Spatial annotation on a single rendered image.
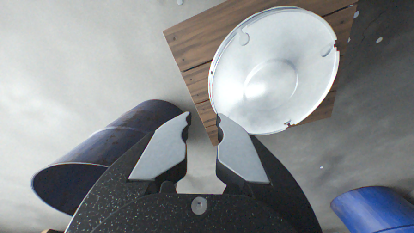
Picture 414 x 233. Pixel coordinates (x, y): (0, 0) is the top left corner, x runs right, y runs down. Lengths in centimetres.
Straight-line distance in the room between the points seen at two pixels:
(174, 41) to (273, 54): 22
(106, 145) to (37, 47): 74
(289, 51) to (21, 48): 117
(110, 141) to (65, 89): 68
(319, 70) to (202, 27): 28
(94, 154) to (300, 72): 56
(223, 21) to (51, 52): 90
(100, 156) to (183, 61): 33
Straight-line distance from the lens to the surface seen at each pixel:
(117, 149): 44
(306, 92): 39
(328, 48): 39
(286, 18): 32
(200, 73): 32
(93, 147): 47
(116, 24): 79
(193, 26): 32
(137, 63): 76
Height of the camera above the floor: 66
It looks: 60 degrees down
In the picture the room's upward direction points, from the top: 180 degrees clockwise
